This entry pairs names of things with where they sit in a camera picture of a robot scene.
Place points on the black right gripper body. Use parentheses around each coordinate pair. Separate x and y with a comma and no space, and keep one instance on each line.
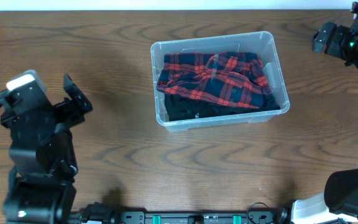
(340,46)

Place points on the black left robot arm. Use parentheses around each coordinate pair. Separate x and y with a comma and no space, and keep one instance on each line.
(41,182)

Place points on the black garment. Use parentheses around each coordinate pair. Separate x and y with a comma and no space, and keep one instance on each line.
(179,108)

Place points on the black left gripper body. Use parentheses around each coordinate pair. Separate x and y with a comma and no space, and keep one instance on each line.
(56,109)

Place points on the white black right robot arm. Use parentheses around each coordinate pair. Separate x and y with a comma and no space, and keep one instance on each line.
(319,135)

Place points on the red navy plaid shirt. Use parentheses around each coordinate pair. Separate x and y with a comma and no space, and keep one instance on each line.
(233,79)

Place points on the clear plastic storage bin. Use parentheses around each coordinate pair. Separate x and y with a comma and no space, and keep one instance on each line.
(261,43)

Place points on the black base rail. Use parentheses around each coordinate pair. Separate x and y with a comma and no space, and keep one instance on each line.
(104,214)

